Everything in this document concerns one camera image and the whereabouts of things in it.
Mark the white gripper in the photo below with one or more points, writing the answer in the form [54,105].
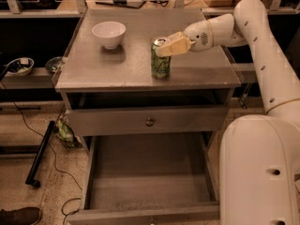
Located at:
[198,36]

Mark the green soda can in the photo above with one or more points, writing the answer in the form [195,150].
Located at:
[160,66]

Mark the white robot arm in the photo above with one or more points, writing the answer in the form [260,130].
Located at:
[259,157]

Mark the closed top drawer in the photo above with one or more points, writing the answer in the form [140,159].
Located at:
[93,122]

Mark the round metal drawer knob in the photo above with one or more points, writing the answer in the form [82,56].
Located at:
[149,122]

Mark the grey drawer cabinet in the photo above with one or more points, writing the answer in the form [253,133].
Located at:
[94,77]

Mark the open middle drawer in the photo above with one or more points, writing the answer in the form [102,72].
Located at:
[148,179]

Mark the white ceramic bowl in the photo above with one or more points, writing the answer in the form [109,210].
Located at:
[109,34]

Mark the dark bowl on shelf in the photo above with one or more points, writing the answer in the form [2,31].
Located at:
[54,64]

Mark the green snack bag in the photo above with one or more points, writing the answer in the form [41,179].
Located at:
[65,133]

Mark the white bowl with items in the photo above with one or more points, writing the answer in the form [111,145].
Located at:
[20,66]

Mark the black tube on floor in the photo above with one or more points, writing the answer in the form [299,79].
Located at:
[30,180]

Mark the brown shoe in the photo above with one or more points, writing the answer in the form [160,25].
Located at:
[23,216]

